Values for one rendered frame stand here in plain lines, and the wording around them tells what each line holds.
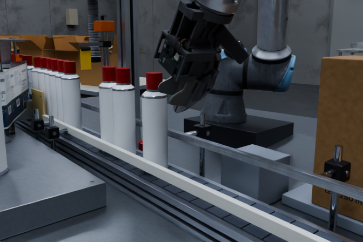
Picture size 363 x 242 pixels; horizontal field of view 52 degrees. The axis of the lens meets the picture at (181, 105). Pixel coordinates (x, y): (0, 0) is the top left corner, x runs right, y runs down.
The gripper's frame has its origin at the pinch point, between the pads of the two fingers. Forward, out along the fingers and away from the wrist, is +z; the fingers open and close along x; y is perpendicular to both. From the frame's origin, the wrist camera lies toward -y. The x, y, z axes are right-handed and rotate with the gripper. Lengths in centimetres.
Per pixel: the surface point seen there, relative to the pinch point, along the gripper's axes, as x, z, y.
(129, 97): -15.1, 9.6, 0.1
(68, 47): -227, 130, -91
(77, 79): -40.0, 22.4, -0.4
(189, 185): 12.5, 6.5, 4.6
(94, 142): -17.0, 24.1, 4.6
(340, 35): -316, 171, -749
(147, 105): -5.8, 4.1, 2.7
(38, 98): -54, 39, 4
